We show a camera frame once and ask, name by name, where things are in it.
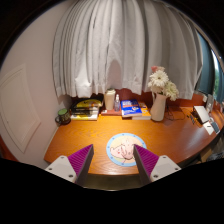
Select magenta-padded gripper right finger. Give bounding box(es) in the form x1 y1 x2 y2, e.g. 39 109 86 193
132 143 183 186

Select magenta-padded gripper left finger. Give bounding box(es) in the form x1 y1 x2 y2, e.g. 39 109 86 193
44 143 95 187

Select pink white computer mouse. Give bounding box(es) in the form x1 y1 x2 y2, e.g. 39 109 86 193
112 138 136 161

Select round cartoon print mouse pad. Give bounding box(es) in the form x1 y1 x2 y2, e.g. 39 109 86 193
105 132 148 167

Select pale yellow white book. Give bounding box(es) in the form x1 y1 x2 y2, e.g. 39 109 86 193
70 113 100 122

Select dark green mug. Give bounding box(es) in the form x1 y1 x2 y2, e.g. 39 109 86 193
54 107 72 127

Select orange book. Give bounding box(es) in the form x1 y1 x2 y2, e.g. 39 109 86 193
131 102 152 121

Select white pitcher vase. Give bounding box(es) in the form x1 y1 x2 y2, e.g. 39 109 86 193
149 92 168 123

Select blue book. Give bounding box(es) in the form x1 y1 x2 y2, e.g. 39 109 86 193
120 98 144 119

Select dark red book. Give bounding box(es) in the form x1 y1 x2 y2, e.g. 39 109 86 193
99 108 123 117

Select yellow and black book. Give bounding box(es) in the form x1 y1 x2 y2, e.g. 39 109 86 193
73 98 104 109

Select clear spray bottle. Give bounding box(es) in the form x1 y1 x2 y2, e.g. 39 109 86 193
113 93 122 113

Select white paper sheet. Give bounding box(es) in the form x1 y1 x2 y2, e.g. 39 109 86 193
202 122 215 136

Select cream tumbler with lid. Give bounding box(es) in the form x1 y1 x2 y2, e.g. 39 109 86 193
103 88 117 112

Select white laptop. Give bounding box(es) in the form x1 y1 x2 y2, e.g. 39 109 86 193
192 105 212 125

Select dark smartphone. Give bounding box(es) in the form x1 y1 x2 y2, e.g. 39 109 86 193
208 120 221 135

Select white and pink flowers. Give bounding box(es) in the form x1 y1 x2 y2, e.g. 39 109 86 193
147 65 180 102

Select white pleated curtain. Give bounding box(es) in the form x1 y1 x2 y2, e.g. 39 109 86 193
51 0 205 102

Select black cable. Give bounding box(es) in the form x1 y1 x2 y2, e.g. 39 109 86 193
165 104 188 123

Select white wall panel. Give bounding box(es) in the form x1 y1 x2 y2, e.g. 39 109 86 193
0 63 42 154

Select window with dark frame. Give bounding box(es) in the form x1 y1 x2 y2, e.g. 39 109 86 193
194 29 224 105

